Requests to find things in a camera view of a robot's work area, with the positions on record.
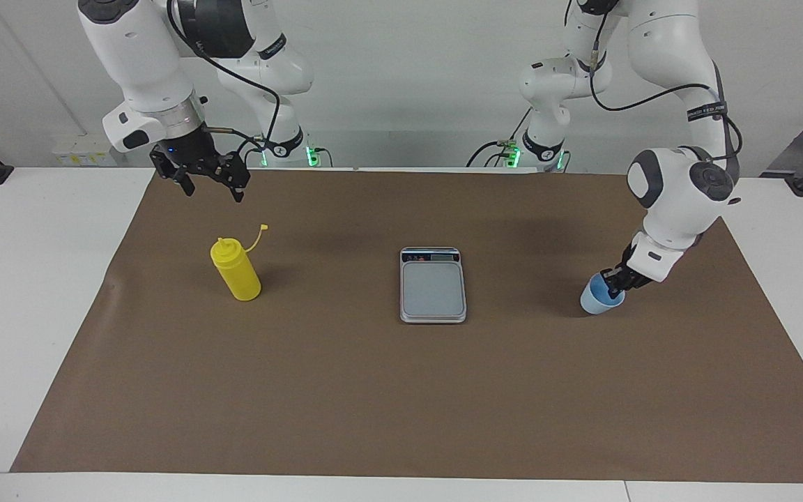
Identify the black left arm gripper cable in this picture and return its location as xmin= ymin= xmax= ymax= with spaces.
xmin=565 ymin=0 xmax=744 ymax=165

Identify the black left base cable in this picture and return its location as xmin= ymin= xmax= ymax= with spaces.
xmin=466 ymin=139 xmax=514 ymax=168

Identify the brown paper table mat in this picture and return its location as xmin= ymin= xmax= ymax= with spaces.
xmin=10 ymin=167 xmax=803 ymax=483

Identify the silver digital kitchen scale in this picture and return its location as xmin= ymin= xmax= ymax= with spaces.
xmin=399 ymin=246 xmax=468 ymax=325

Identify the black arm gripper cable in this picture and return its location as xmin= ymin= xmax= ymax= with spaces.
xmin=565 ymin=0 xmax=744 ymax=165
xmin=167 ymin=0 xmax=282 ymax=158

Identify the yellow squeeze bottle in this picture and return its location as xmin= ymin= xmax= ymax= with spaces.
xmin=210 ymin=223 xmax=269 ymax=302

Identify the white wall socket box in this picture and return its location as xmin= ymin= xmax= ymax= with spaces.
xmin=52 ymin=132 xmax=118 ymax=167

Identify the black right arm gripper cable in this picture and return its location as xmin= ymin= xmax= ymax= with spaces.
xmin=167 ymin=0 xmax=282 ymax=158

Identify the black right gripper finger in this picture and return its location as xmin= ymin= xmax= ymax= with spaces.
xmin=215 ymin=152 xmax=250 ymax=204
xmin=149 ymin=148 xmax=197 ymax=197

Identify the light blue plastic cup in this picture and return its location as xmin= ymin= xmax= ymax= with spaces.
xmin=580 ymin=273 xmax=627 ymax=316

